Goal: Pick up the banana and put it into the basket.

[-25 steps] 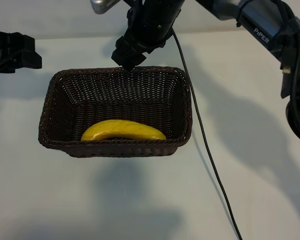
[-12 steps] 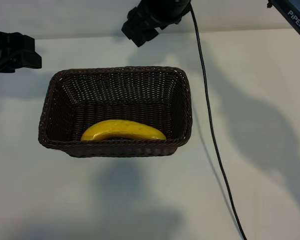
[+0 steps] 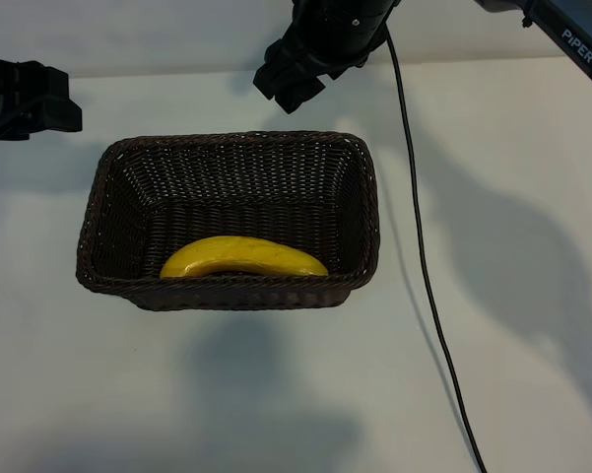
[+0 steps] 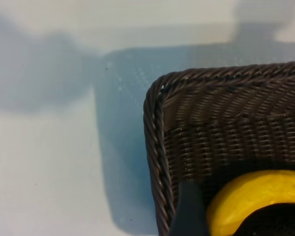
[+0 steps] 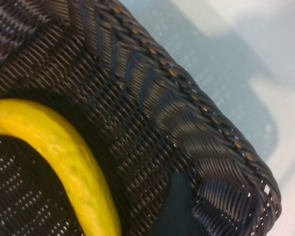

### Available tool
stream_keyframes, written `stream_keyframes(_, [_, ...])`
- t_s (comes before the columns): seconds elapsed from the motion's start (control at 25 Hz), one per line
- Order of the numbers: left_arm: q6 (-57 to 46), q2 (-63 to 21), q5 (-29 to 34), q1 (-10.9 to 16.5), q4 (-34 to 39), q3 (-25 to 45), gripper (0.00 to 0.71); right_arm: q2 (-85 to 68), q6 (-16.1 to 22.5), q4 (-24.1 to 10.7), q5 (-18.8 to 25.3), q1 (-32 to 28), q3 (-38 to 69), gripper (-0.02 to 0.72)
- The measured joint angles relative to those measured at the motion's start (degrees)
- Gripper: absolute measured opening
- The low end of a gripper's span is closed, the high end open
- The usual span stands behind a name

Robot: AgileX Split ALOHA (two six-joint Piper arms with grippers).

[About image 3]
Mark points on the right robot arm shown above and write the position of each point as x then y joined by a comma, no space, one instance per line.
571,34

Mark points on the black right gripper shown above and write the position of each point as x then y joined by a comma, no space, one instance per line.
340,29

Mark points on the yellow banana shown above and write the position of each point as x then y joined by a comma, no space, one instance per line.
246,251

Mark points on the dark brown wicker basket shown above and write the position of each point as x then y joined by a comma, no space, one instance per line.
226,197

